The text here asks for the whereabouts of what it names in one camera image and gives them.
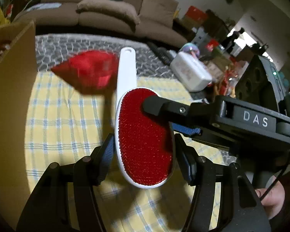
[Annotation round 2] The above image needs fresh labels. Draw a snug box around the white tissue box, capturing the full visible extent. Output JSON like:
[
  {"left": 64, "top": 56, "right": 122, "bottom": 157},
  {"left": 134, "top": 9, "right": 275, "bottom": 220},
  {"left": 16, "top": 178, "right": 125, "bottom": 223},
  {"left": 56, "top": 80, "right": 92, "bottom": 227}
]
[{"left": 170, "top": 51, "right": 213, "bottom": 92}]

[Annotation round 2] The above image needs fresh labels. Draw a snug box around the red gift bag pile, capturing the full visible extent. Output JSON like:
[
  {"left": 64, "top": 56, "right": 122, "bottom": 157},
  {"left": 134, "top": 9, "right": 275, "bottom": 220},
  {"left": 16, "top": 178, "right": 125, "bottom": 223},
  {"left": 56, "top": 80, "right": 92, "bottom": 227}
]
[{"left": 51, "top": 50, "right": 119, "bottom": 95}]

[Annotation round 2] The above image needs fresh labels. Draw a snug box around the grey pebble pattern mat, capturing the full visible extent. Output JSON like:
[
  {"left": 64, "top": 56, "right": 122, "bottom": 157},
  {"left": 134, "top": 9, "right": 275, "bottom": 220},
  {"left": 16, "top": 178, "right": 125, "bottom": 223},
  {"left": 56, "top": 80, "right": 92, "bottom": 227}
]
[{"left": 35, "top": 34, "right": 180, "bottom": 79}]

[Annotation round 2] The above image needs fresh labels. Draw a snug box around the cardboard box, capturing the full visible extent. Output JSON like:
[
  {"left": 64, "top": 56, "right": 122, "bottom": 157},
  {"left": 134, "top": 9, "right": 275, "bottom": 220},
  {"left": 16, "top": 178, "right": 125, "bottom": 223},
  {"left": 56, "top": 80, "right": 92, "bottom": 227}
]
[{"left": 0, "top": 21, "right": 37, "bottom": 229}]

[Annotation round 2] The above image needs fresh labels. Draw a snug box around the black remote control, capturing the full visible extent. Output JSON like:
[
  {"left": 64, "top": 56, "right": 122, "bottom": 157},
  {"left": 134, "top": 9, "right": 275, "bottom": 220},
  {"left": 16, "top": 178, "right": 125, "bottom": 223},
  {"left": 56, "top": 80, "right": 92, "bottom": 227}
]
[{"left": 147, "top": 42, "right": 174, "bottom": 66}]

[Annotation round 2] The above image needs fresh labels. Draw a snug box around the white red lint brush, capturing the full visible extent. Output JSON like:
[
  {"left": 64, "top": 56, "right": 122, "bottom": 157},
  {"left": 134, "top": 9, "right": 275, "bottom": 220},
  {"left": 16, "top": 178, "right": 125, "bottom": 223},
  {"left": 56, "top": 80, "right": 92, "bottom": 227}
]
[{"left": 115, "top": 47, "right": 175, "bottom": 189}]

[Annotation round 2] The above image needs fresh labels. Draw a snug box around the yellow plaid cloth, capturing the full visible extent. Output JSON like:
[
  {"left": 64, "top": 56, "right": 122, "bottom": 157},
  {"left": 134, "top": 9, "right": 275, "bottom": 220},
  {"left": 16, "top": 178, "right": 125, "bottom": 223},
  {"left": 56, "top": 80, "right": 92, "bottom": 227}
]
[{"left": 24, "top": 72, "right": 223, "bottom": 232}]

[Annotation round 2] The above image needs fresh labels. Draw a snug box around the brown sofa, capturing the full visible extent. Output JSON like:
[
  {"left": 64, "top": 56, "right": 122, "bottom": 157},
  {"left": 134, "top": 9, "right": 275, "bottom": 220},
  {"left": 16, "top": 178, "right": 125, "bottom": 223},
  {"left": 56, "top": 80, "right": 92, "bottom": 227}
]
[{"left": 15, "top": 0, "right": 187, "bottom": 48}]

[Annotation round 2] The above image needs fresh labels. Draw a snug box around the beige cushion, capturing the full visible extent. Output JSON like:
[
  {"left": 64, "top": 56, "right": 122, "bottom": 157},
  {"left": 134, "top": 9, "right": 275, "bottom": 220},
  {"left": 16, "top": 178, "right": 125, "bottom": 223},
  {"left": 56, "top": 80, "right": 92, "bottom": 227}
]
[{"left": 76, "top": 0, "right": 140, "bottom": 25}]

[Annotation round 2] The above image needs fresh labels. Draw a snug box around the person's right hand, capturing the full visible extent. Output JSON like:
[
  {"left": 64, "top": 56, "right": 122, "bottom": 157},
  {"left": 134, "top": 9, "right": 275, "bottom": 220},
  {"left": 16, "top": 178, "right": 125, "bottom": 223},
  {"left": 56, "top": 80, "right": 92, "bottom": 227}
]
[{"left": 261, "top": 181, "right": 285, "bottom": 220}]

